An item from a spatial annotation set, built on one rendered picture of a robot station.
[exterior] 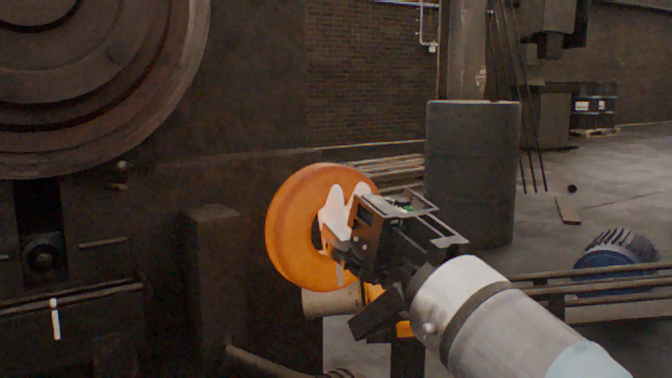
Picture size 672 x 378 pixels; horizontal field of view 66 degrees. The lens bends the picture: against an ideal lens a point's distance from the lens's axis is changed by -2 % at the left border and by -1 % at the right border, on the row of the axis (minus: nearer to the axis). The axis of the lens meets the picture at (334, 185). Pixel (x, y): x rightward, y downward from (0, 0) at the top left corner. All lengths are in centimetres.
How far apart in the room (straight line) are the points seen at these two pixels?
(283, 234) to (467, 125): 263
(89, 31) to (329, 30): 749
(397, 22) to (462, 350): 853
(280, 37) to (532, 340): 75
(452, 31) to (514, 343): 468
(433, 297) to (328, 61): 767
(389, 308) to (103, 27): 45
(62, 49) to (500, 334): 54
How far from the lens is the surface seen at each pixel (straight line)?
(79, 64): 66
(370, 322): 55
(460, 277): 45
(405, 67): 895
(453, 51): 500
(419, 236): 50
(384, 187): 483
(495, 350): 42
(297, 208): 60
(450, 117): 320
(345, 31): 826
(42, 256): 89
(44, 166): 75
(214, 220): 81
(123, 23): 68
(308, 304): 81
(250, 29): 98
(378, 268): 52
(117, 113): 74
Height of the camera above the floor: 100
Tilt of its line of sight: 11 degrees down
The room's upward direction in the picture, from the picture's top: straight up
